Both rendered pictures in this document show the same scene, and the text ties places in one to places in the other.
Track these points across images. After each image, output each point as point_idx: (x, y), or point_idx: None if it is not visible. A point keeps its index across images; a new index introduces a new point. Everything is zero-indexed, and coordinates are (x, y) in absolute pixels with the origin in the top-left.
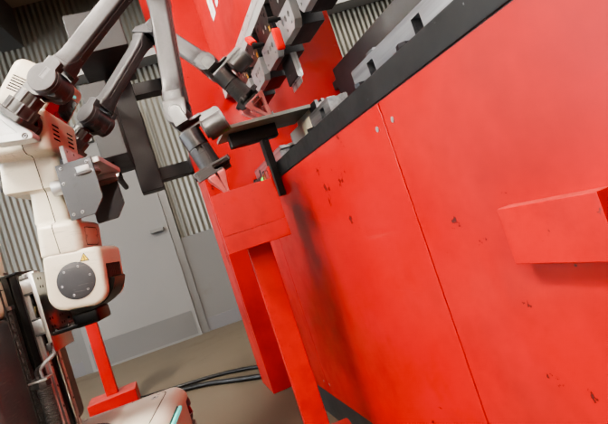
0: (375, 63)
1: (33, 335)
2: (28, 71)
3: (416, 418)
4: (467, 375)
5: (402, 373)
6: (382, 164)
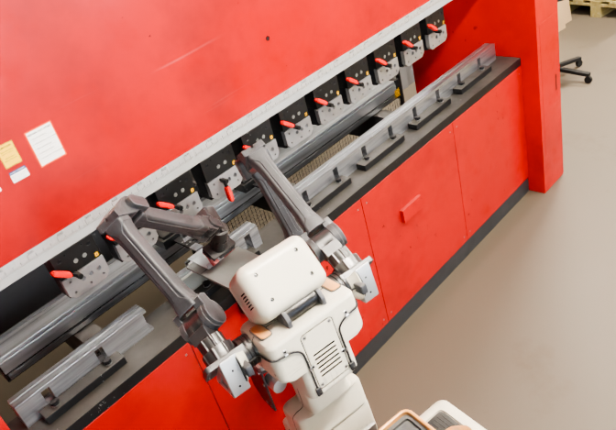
0: (308, 192)
1: None
2: (341, 231)
3: None
4: (378, 283)
5: None
6: (357, 224)
